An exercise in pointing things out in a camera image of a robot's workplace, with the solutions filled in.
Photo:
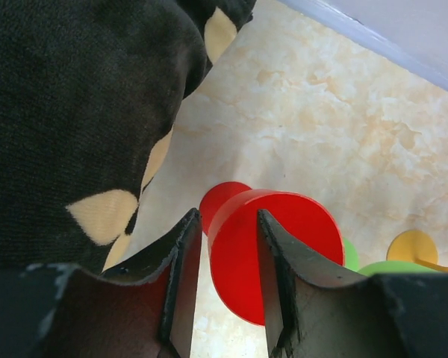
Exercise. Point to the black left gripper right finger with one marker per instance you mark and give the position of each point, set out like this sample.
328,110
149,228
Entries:
314,307

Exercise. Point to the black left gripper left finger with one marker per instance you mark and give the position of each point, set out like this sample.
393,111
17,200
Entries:
142,307

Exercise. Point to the green plastic wine glass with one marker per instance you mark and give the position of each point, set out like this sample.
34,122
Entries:
351,262

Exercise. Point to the red plastic wine glass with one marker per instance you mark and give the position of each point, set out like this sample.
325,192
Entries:
229,220

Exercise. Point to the orange plastic wine glass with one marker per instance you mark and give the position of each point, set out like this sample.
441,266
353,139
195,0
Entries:
415,246

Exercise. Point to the black floral blanket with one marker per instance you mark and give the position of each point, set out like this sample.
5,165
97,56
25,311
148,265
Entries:
89,94

